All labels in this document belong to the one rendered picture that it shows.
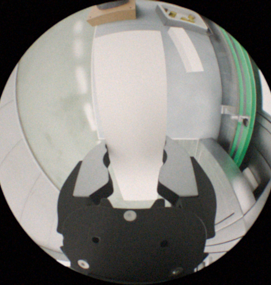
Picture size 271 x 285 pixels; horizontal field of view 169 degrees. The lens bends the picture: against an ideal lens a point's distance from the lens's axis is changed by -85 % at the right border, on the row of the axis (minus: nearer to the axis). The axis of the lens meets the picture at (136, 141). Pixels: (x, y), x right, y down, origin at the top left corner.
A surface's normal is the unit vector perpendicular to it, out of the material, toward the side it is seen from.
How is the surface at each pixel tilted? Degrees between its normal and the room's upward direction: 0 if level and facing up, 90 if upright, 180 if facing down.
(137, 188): 0
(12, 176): 90
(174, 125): 0
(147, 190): 0
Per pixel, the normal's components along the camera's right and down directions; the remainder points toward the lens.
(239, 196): -0.17, -0.85
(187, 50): -0.02, 0.51
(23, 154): 0.98, -0.14
